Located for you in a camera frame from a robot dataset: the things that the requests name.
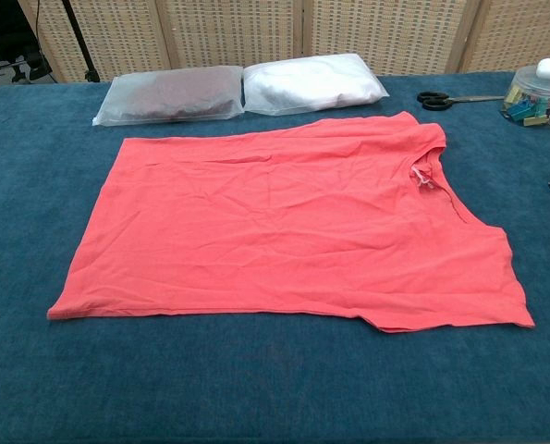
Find coral red t-shirt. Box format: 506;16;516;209
46;110;536;334

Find frosted bag with white garment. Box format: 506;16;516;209
241;53;390;116

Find frosted bag with maroon garment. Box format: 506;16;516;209
92;65;246;128

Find blue carpet table cover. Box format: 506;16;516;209
0;71;550;444

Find wicker folding screen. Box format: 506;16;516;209
18;0;550;83

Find black tripod stand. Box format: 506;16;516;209
60;0;101;83

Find clear jar of binder clips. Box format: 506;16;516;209
499;65;550;128

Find black office chair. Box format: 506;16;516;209
0;27;54;78

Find black-handled scissors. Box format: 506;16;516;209
416;91;507;112

